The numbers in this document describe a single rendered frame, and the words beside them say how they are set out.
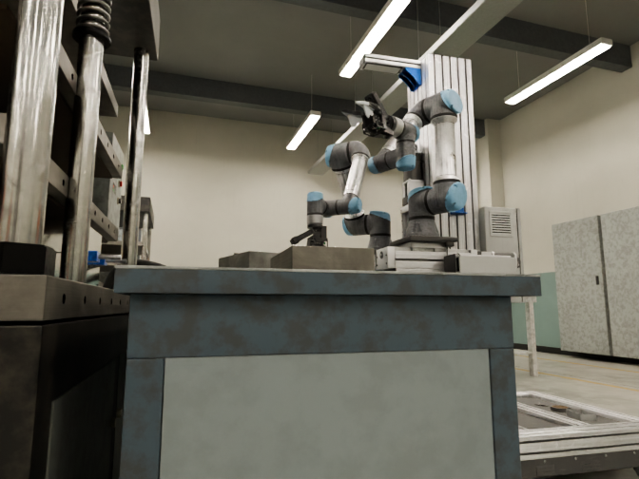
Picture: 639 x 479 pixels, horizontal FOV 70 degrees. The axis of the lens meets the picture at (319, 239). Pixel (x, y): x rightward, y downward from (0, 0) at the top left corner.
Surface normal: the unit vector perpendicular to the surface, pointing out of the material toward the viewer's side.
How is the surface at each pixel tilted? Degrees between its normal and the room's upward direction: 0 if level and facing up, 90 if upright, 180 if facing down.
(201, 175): 90
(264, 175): 90
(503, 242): 90
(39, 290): 90
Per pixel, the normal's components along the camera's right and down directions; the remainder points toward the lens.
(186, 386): 0.27, -0.14
